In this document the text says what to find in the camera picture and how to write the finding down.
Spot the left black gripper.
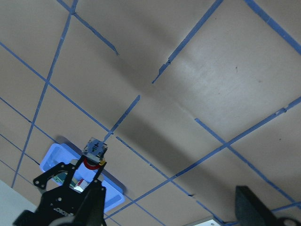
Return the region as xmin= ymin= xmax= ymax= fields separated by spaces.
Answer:
xmin=13 ymin=155 xmax=106 ymax=226

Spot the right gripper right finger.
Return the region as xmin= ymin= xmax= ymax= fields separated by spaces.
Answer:
xmin=235 ymin=186 xmax=301 ymax=226

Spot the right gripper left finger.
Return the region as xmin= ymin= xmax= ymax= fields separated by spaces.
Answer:
xmin=54 ymin=187 xmax=106 ymax=226

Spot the red emergency stop button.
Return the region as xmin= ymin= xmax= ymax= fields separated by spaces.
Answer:
xmin=82 ymin=137 xmax=108 ymax=170

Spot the white circuit breaker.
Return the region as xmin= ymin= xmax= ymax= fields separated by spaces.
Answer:
xmin=73 ymin=178 xmax=89 ymax=193

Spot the blue plastic tray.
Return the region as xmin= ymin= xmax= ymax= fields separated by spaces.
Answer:
xmin=39 ymin=143 xmax=125 ymax=214

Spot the green switch module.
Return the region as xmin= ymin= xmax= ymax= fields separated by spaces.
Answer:
xmin=53 ymin=172 xmax=67 ymax=186

